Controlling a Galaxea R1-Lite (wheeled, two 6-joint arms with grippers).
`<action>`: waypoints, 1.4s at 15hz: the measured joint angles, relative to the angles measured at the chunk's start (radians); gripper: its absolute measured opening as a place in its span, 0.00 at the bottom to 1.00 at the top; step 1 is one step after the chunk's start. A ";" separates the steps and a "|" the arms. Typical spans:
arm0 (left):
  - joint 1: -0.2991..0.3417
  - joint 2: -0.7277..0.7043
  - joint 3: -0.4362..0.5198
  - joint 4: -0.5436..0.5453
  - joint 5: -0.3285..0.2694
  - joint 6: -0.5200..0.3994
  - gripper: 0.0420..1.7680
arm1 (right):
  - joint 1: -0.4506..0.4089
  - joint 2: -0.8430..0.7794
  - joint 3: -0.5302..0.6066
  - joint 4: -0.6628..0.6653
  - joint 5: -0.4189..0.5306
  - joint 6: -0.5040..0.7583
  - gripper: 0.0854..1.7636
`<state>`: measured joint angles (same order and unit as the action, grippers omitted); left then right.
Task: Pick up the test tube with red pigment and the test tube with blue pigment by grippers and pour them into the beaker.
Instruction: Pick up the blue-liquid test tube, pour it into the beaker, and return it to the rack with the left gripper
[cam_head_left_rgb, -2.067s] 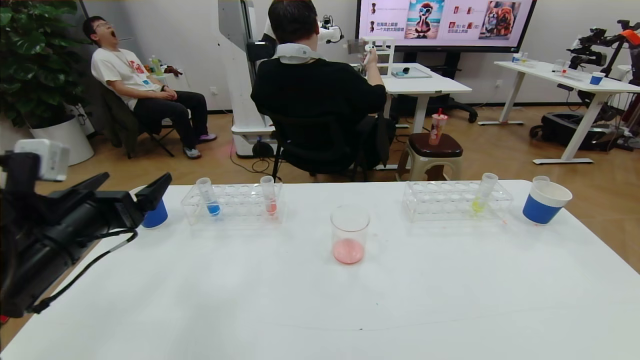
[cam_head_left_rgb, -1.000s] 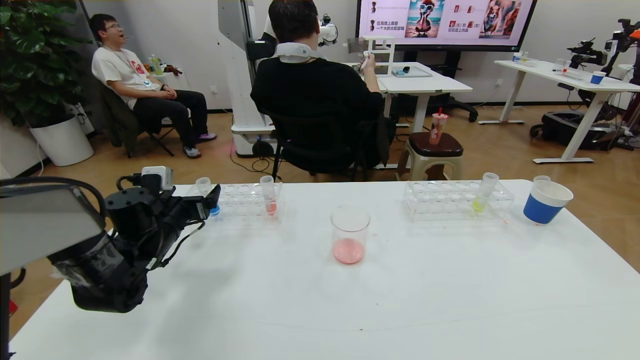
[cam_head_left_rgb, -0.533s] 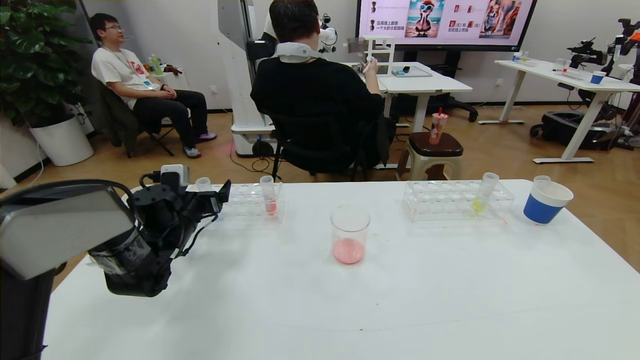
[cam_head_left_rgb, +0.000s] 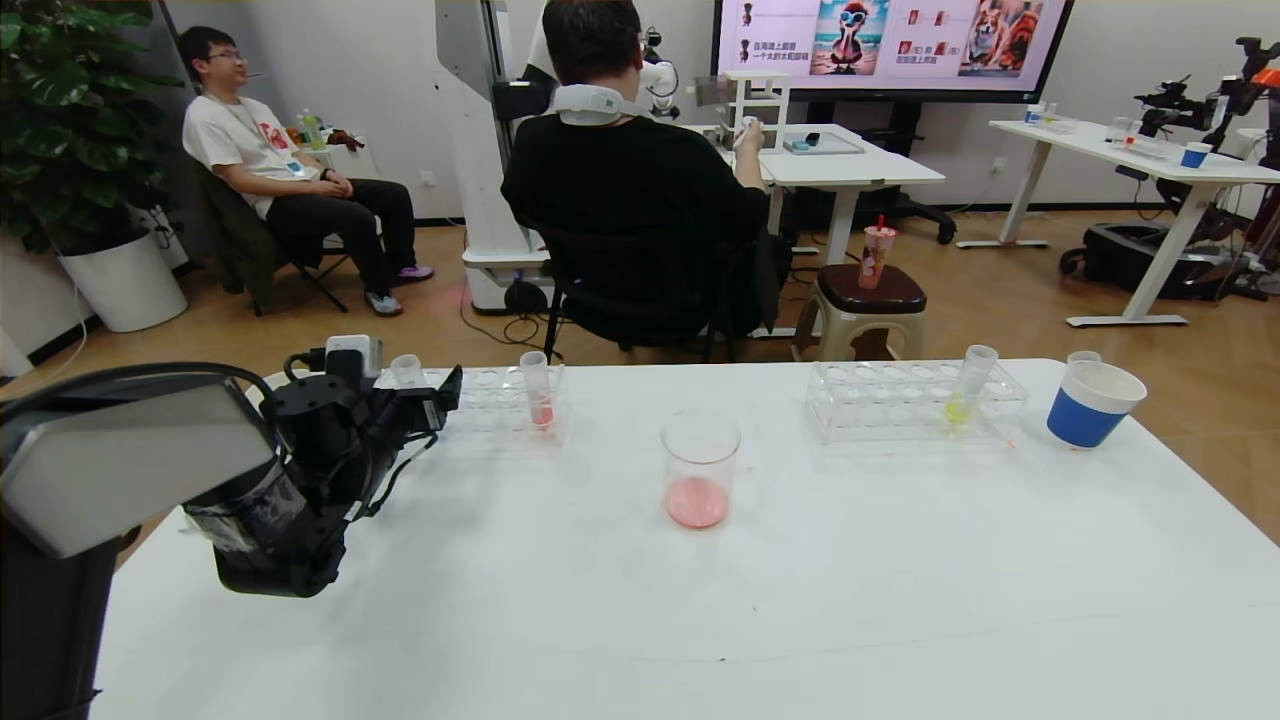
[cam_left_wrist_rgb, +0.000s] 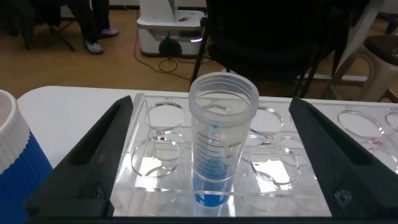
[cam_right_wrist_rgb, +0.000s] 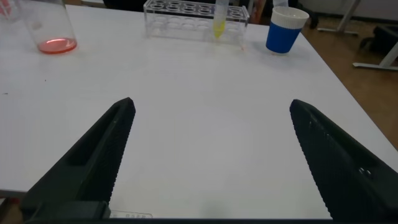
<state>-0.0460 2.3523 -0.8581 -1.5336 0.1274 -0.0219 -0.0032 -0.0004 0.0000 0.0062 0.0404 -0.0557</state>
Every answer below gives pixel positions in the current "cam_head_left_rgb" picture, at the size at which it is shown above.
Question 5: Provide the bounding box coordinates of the person in black shirt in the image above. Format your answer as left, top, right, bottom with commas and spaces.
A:
500, 0, 773, 346

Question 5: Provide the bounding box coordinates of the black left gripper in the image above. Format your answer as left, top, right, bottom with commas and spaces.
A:
373, 364, 464, 434

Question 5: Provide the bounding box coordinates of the black display stand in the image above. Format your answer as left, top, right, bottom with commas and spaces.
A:
785, 100, 958, 246

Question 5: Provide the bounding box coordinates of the black folding chair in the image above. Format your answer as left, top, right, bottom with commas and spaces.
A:
255, 240, 353, 314

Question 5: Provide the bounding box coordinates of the black floor cable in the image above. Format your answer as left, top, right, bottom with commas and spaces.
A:
458, 285, 561, 353

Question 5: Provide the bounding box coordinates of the white neck massager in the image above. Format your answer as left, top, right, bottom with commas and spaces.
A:
548, 84, 641, 126

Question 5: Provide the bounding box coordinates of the grey metal cabinet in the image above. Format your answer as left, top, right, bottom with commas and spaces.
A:
158, 0, 301, 263

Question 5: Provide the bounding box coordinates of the pink drink cup with straw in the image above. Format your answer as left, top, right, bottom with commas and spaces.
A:
857, 214, 900, 292

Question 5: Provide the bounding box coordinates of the pink pigment test tube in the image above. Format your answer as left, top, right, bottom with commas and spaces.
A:
519, 350, 557, 433

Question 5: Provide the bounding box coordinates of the clear acrylic tube rack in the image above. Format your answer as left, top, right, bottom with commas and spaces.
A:
440, 362, 571, 450
805, 359, 1031, 446

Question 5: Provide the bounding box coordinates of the black office chair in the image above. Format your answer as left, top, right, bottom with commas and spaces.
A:
540, 222, 766, 366

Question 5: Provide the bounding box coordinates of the person in white shirt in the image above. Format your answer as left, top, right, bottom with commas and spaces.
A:
178, 25, 437, 318

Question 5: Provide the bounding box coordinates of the white drawer cabinet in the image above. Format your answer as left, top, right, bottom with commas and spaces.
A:
300, 142, 377, 181

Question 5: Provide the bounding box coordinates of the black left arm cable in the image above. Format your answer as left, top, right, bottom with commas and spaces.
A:
0, 360, 286, 403

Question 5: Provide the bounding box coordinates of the white drawer organizer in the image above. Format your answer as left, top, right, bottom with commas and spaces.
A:
720, 70, 794, 154

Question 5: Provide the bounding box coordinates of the large display screen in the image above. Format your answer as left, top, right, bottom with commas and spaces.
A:
710, 0, 1077, 106

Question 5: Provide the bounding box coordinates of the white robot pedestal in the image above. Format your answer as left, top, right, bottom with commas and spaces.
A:
420, 0, 563, 314

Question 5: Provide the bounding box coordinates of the green potted plant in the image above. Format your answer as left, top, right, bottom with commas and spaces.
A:
0, 0, 187, 256

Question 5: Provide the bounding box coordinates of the olive green jacket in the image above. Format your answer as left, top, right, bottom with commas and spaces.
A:
190, 160, 291, 301

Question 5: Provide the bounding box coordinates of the long white desk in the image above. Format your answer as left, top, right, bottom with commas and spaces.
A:
955, 117, 1280, 330

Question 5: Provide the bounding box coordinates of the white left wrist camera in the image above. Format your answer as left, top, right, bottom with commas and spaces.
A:
324, 334, 385, 384

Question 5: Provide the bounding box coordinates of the clear glass beaker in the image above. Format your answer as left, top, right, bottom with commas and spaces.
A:
661, 409, 743, 531

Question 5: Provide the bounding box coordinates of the white plant pot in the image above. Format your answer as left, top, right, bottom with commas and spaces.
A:
57, 228, 190, 333

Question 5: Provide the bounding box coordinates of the blue white paper cup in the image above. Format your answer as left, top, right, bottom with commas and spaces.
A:
1046, 360, 1149, 450

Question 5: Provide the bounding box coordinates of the grey desk tray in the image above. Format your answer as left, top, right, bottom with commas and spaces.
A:
783, 130, 868, 157

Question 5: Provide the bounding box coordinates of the brown topped stool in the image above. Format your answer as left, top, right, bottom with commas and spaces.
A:
795, 262, 929, 363

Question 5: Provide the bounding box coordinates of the yellow pigment test tube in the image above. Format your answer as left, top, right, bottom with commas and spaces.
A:
944, 344, 1000, 427

